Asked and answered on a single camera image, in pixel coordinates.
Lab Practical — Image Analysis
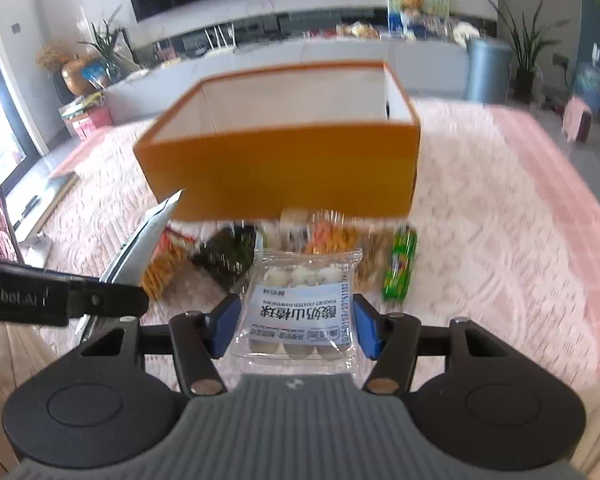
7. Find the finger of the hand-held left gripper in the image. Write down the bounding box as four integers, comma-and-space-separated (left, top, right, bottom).
67, 279, 152, 320

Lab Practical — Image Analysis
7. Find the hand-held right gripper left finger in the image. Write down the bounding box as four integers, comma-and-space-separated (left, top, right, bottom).
80, 294, 242, 396

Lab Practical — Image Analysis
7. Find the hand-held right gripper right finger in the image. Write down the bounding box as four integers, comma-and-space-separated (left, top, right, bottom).
352, 294, 503, 396

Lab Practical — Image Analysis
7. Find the white green snack packet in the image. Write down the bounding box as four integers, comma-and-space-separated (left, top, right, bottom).
99, 189, 186, 306

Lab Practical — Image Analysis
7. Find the orange chip stick bag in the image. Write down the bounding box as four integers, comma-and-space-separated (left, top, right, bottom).
142, 227, 193, 303

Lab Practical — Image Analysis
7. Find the green candy tube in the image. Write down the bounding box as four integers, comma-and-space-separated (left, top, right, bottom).
382, 225, 418, 303

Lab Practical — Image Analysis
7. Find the clear white ball packet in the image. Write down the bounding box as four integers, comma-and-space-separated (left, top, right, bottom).
232, 247, 363, 378

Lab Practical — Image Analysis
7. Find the dark seaweed packet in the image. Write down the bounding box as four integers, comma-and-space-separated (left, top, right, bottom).
190, 222, 258, 291

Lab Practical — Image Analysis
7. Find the clear peanut snack bag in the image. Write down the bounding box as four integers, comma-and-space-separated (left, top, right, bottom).
305, 210, 396, 291

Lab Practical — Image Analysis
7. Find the orange cardboard box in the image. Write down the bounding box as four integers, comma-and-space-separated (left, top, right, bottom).
132, 60, 422, 221

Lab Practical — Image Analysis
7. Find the beige cloth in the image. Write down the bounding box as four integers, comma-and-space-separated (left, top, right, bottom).
0, 320, 600, 480

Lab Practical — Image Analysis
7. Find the white lace tablecloth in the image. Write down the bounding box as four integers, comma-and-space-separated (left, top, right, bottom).
40, 95, 600, 396

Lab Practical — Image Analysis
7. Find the pink cardboard box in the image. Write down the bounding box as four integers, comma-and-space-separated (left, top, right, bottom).
60, 105, 113, 141

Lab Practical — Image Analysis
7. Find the stack of papers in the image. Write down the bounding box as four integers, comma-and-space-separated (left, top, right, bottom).
60, 92, 103, 118

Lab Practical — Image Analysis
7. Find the gold round vase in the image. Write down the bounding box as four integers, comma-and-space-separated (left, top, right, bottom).
60, 57, 98, 96

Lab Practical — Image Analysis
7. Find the blue plastic bag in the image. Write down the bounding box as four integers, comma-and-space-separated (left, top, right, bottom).
82, 60, 106, 88

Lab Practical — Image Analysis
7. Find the dried flower bunch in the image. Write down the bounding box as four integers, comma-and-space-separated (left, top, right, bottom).
35, 40, 73, 73

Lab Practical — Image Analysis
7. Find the potted long leaf plant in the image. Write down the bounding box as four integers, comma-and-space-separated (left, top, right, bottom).
87, 7, 131, 83

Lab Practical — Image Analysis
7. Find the white marble television console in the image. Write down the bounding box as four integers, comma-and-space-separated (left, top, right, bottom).
102, 35, 468, 123

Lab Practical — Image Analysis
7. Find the white router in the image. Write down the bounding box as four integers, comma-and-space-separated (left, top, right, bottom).
205, 25, 238, 56

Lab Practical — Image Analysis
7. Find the grey blue trash bin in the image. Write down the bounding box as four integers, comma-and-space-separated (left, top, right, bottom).
465, 37, 513, 102

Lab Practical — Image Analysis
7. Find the potted snake plant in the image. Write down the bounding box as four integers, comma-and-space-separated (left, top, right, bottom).
487, 0, 571, 103

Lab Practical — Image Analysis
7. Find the pink space heater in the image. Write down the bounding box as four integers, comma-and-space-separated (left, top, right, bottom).
562, 97, 595, 143

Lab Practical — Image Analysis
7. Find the pile of yellow snack packets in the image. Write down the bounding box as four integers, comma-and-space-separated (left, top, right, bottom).
337, 21, 381, 40

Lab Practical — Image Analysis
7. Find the green picture board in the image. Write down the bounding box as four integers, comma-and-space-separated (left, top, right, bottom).
386, 0, 451, 31

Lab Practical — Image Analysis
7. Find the blue water jug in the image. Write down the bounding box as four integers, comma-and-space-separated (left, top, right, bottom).
575, 45, 600, 111

